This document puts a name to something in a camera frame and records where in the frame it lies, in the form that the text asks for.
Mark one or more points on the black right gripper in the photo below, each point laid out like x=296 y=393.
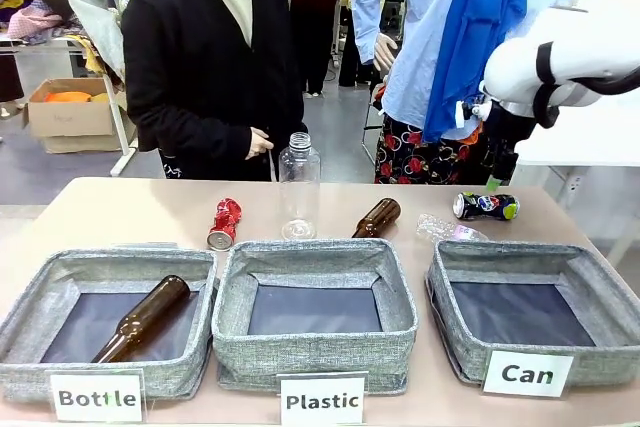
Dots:
x=510 y=127

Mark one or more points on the crushed black Pepsi can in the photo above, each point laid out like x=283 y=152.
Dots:
x=485 y=206

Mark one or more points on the crushed clear plastic bottle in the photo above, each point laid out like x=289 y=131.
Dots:
x=445 y=228

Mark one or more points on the brown glass bottle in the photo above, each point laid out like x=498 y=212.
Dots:
x=145 y=319
x=377 y=219

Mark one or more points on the crushed red can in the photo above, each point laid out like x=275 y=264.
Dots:
x=225 y=224

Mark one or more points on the person's right forearm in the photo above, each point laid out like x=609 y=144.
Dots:
x=200 y=139

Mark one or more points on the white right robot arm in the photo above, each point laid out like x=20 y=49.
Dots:
x=515 y=67

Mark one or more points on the grey basket labelled Can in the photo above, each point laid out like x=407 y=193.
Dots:
x=600 y=272

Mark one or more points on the white Can label sign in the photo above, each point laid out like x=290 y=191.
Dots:
x=527 y=373

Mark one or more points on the grey basket labelled Plastic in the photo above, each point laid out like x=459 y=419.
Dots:
x=315 y=352

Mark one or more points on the grey basket labelled Bottle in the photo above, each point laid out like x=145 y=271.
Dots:
x=40 y=297

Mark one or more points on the person's right hand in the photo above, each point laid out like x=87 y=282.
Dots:
x=260 y=143

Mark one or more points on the floral black red skirt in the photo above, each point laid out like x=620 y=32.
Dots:
x=415 y=157

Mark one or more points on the white side table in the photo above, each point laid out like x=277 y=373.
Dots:
x=590 y=142

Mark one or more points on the blue scarf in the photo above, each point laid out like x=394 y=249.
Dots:
x=480 y=22

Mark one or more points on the mannequin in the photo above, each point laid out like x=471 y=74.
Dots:
x=384 y=52

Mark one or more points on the light blue shirt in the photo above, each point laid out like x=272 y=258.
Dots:
x=415 y=22

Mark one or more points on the person in dark red top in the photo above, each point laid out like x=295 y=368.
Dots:
x=320 y=7

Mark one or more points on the white Plastic label sign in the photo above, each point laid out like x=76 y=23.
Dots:
x=322 y=401

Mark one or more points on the person in black cardigan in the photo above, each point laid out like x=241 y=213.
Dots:
x=200 y=72

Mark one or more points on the white table with legs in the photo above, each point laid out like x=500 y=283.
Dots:
x=117 y=117

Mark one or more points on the cardboard box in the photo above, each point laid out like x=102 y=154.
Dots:
x=70 y=119

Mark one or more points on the grey hanging jacket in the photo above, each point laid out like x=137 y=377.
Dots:
x=95 y=2

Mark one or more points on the white Bottle label sign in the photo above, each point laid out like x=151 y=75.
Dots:
x=96 y=398

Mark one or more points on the pile of colourful clothes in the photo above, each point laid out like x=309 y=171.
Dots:
x=30 y=17

